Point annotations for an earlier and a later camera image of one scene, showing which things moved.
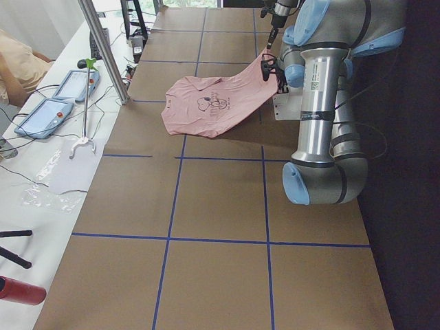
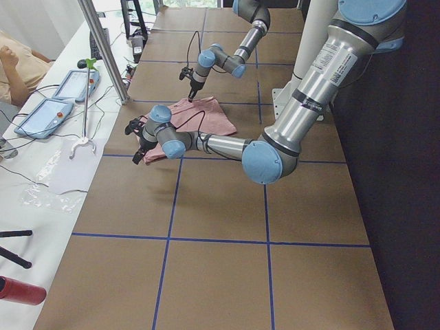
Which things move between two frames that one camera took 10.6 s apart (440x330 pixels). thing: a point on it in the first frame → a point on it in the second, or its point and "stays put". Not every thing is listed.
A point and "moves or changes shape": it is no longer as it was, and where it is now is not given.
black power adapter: (137, 47) stays put
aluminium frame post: (93, 20) stays put
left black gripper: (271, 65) → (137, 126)
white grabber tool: (82, 64) stays put
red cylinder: (19, 292) stays put
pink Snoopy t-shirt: (212, 106) moves or changes shape
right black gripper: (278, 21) → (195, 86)
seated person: (21, 69) stays put
